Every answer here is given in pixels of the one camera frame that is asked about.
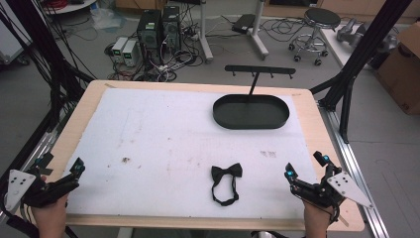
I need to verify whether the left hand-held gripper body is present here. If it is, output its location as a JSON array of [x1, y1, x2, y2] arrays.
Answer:
[[4, 169, 80, 212]]

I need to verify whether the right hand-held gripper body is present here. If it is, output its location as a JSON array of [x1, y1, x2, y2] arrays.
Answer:
[[289, 165, 374, 210]]

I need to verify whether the black bow tie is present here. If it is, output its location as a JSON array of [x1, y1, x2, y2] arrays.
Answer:
[[210, 162, 244, 207]]

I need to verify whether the black tray hanger rack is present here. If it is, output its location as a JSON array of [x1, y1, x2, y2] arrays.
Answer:
[[212, 64, 297, 130]]

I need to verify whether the person's left hand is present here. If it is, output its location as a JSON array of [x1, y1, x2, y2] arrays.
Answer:
[[31, 175, 69, 238]]

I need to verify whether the person's right hand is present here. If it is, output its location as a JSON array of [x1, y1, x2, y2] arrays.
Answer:
[[301, 196, 339, 238]]

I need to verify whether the white table mat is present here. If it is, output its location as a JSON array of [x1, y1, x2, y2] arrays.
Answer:
[[62, 86, 320, 221]]

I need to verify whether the white side table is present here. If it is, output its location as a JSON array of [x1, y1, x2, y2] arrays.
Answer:
[[319, 23, 399, 71]]

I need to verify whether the brown cardboard box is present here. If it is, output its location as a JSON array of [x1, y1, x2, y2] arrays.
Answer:
[[373, 21, 420, 116]]

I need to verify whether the white power supply unit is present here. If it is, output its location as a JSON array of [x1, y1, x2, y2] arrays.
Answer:
[[121, 40, 140, 67], [111, 36, 129, 63]]

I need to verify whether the grey robot part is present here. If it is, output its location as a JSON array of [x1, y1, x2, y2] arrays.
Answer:
[[336, 17, 368, 48]]

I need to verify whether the black round stool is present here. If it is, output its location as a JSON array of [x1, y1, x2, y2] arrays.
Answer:
[[287, 7, 342, 66]]

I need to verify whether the white desk leg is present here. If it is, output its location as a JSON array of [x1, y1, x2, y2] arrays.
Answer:
[[248, 0, 270, 61], [197, 0, 215, 64]]

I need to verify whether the black computer tower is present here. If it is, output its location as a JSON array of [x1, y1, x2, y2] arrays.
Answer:
[[136, 8, 163, 65], [160, 5, 182, 55]]

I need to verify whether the clear plastic bag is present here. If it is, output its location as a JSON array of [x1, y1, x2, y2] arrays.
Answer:
[[89, 7, 127, 34]]

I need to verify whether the flat black box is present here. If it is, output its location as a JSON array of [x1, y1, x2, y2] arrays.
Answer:
[[231, 13, 257, 35]]

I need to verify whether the round white table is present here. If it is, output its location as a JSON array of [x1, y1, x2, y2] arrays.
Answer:
[[42, 0, 97, 16]]

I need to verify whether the aluminium rail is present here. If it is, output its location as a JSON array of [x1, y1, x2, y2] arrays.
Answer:
[[0, 108, 72, 224], [317, 100, 391, 238]]

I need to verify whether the black metal frame post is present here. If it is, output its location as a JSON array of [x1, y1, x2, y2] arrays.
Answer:
[[309, 0, 414, 145], [0, 0, 97, 133]]

